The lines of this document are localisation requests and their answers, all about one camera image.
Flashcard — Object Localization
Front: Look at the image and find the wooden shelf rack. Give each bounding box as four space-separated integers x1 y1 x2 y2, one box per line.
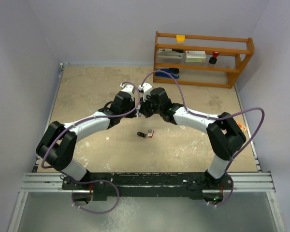
153 32 255 88

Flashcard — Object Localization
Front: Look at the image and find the black key fob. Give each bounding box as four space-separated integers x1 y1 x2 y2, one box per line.
137 131 147 138

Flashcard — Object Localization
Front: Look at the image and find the white red cardboard box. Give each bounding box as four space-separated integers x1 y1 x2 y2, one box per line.
185 50 206 63

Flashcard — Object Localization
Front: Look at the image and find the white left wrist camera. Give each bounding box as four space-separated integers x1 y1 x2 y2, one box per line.
120 83 135 95

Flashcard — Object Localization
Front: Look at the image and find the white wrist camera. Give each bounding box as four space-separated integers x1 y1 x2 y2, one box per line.
120 83 135 95
138 83 153 102

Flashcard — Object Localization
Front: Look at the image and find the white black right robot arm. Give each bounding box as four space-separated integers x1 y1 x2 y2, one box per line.
138 85 246 189

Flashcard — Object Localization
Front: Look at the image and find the red tag key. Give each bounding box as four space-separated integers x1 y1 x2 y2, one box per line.
147 129 154 138

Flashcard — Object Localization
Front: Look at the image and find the blue black stapler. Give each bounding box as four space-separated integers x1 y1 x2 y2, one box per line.
155 68 180 79

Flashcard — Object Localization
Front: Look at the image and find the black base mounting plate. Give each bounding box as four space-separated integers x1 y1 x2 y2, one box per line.
60 172 233 202

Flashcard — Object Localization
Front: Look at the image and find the orange packet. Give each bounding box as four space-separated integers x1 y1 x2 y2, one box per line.
236 121 247 134

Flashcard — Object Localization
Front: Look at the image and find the yellow lidded jar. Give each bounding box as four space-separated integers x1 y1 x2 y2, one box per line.
176 34 186 44

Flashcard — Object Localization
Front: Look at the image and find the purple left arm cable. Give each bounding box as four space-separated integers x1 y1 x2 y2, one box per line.
41 81 142 215

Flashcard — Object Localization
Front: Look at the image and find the blue tag key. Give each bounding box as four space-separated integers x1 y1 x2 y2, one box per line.
136 110 142 118

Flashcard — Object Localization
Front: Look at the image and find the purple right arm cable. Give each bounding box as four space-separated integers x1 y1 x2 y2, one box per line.
140 71 265 208

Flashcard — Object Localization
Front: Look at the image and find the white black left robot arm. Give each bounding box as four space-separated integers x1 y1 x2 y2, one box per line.
36 90 136 189

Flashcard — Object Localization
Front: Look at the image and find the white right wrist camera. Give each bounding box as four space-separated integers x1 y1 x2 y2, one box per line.
138 83 153 102

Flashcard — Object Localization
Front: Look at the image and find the grey stapler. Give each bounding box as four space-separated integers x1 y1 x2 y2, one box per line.
156 48 185 64

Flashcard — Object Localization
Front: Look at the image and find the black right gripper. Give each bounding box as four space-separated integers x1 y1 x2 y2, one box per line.
139 94 162 119

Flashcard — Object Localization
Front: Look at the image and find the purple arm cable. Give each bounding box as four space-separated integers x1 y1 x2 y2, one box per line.
140 71 265 208
41 81 142 215

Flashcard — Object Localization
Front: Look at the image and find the red black stamp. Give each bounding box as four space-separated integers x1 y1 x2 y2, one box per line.
209 52 219 65

